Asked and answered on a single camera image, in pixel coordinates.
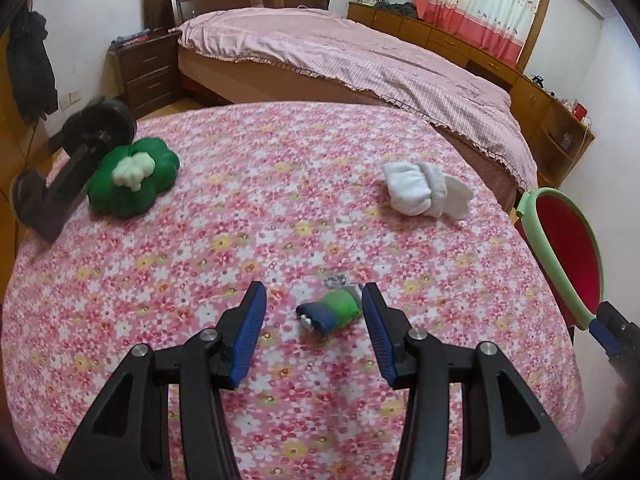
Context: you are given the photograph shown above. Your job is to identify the long low wooden cabinet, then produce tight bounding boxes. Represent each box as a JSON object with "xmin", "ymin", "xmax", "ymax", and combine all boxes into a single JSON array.
[{"xmin": 346, "ymin": 1, "xmax": 596, "ymax": 188}]

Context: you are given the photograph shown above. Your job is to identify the red bin with green rim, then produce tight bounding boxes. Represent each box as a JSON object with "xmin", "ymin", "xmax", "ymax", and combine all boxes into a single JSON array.
[{"xmin": 515, "ymin": 187, "xmax": 606, "ymax": 332}]

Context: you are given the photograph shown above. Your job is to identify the wooden wardrobe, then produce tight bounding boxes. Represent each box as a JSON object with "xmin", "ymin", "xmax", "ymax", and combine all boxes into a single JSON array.
[{"xmin": 0, "ymin": 0, "xmax": 56, "ymax": 261}]

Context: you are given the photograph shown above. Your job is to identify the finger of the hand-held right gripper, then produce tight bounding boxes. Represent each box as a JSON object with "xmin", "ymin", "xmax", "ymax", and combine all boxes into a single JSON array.
[{"xmin": 589, "ymin": 301, "xmax": 640, "ymax": 376}]

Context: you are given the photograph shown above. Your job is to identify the black dumbbell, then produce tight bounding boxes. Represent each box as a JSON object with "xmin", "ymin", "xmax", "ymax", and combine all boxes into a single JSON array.
[{"xmin": 10, "ymin": 96, "xmax": 137, "ymax": 241}]

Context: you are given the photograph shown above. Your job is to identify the white and red curtain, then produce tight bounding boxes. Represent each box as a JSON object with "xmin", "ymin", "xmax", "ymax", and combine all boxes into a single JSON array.
[{"xmin": 414, "ymin": 0, "xmax": 543, "ymax": 66}]

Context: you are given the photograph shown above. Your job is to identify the small dark stack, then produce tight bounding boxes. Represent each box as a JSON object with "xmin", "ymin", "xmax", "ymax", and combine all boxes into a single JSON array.
[{"xmin": 112, "ymin": 31, "xmax": 151, "ymax": 47}]

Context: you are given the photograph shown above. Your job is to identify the dark wooden nightstand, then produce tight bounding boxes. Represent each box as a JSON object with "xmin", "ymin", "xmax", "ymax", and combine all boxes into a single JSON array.
[{"xmin": 109, "ymin": 30, "xmax": 183, "ymax": 120}]

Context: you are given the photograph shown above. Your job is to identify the pink floral tablecloth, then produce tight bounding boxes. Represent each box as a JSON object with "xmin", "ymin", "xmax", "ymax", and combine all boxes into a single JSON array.
[{"xmin": 0, "ymin": 102, "xmax": 586, "ymax": 480}]

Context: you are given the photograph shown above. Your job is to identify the black jacket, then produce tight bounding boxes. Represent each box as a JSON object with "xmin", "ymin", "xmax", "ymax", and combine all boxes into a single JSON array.
[{"xmin": 6, "ymin": 10, "xmax": 58, "ymax": 123}]

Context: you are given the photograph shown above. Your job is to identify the blue and green sock roll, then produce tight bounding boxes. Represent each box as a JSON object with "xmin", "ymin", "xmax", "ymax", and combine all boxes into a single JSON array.
[{"xmin": 296, "ymin": 285, "xmax": 365, "ymax": 337}]

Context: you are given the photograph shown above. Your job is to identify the white socks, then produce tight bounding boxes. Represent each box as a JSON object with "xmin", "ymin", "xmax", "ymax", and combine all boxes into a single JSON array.
[{"xmin": 382, "ymin": 161, "xmax": 475, "ymax": 221}]

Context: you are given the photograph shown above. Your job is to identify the green plush toy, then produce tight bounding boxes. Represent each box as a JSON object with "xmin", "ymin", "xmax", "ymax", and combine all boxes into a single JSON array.
[{"xmin": 87, "ymin": 136, "xmax": 181, "ymax": 218}]

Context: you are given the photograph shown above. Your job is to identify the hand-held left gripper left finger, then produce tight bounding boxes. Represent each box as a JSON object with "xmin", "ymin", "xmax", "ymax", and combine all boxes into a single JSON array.
[{"xmin": 55, "ymin": 281, "xmax": 268, "ymax": 480}]

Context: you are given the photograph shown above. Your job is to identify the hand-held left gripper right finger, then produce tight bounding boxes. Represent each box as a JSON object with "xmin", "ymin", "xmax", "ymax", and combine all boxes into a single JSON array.
[{"xmin": 361, "ymin": 282, "xmax": 583, "ymax": 480}]

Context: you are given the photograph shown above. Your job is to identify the wooden window frame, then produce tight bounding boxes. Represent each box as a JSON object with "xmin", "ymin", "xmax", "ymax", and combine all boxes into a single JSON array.
[{"xmin": 517, "ymin": 0, "xmax": 553, "ymax": 73}]

